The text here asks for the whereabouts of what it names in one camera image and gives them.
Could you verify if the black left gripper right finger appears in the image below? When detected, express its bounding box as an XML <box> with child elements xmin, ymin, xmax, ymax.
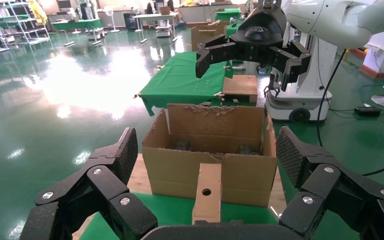
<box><xmin>275</xmin><ymin>126</ymin><xmax>384</xmax><ymax>240</ymax></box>

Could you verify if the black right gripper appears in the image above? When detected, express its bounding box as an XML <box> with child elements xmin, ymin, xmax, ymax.
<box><xmin>195</xmin><ymin>4</ymin><xmax>312</xmax><ymax>93</ymax></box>

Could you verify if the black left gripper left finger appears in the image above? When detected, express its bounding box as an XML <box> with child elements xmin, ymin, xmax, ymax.
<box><xmin>19</xmin><ymin>127</ymin><xmax>159</xmax><ymax>240</ymax></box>

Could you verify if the flat brown cardboard box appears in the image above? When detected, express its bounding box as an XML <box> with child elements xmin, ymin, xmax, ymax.
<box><xmin>221</xmin><ymin>75</ymin><xmax>258</xmax><ymax>104</ymax></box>

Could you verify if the brown cardboard carton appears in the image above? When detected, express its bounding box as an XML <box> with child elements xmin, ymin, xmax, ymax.
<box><xmin>190</xmin><ymin>20</ymin><xmax>231</xmax><ymax>53</ymax></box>

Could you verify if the large open cardboard carton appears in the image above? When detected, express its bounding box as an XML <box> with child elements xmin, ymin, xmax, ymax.
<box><xmin>142</xmin><ymin>103</ymin><xmax>278</xmax><ymax>209</ymax></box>

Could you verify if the green covered table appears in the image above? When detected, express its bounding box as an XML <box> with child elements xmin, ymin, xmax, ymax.
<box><xmin>214</xmin><ymin>8</ymin><xmax>243</xmax><ymax>23</ymax></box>
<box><xmin>51</xmin><ymin>18</ymin><xmax>105</xmax><ymax>46</ymax></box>
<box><xmin>225</xmin><ymin>21</ymin><xmax>246</xmax><ymax>37</ymax></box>

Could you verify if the white wheeled robot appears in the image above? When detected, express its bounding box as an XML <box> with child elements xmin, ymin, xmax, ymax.
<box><xmin>264</xmin><ymin>23</ymin><xmax>334</xmax><ymax>123</ymax></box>

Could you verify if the green tablecloth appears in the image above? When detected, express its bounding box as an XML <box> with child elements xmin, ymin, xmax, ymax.
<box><xmin>79</xmin><ymin>191</ymin><xmax>279</xmax><ymax>240</ymax></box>
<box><xmin>138</xmin><ymin>51</ymin><xmax>234</xmax><ymax>117</ymax></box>

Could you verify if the black foam insert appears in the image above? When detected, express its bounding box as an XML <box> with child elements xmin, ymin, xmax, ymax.
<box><xmin>175</xmin><ymin>139</ymin><xmax>192</xmax><ymax>152</ymax></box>
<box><xmin>238</xmin><ymin>144</ymin><xmax>261</xmax><ymax>156</ymax></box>

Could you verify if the black power adapter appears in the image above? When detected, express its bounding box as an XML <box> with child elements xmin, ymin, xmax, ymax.
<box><xmin>354</xmin><ymin>106</ymin><xmax>382</xmax><ymax>117</ymax></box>

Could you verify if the small white cart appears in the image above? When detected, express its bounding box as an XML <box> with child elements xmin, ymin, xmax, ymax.
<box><xmin>154</xmin><ymin>19</ymin><xmax>174</xmax><ymax>38</ymax></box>

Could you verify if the white table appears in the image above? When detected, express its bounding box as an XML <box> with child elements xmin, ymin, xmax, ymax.
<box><xmin>132</xmin><ymin>12</ymin><xmax>181</xmax><ymax>44</ymax></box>

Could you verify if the black cabinet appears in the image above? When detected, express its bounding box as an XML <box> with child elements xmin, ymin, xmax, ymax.
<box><xmin>124</xmin><ymin>12</ymin><xmax>139</xmax><ymax>31</ymax></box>

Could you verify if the white standing fan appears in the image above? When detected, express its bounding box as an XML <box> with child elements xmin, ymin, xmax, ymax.
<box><xmin>103</xmin><ymin>4</ymin><xmax>121</xmax><ymax>33</ymax></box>

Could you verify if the yellow hanging garment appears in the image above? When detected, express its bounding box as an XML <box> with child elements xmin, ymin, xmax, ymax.
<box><xmin>28</xmin><ymin>0</ymin><xmax>49</xmax><ymax>27</ymax></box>

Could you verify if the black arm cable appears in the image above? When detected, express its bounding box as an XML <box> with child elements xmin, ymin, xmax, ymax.
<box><xmin>316</xmin><ymin>48</ymin><xmax>384</xmax><ymax>177</ymax></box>

